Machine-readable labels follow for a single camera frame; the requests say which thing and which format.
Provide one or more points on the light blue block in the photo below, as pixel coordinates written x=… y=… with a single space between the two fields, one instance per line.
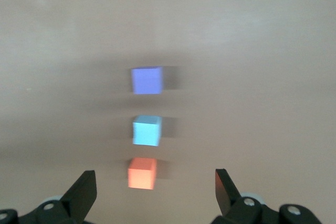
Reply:
x=145 y=132

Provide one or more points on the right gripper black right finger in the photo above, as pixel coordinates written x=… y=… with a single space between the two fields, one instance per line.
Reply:
x=227 y=195

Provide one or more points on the orange block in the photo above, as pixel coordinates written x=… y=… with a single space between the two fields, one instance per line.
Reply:
x=141 y=175

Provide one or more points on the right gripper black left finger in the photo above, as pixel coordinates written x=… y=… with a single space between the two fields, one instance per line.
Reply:
x=81 y=195

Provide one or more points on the purple block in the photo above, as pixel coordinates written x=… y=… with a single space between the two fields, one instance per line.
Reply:
x=145 y=81

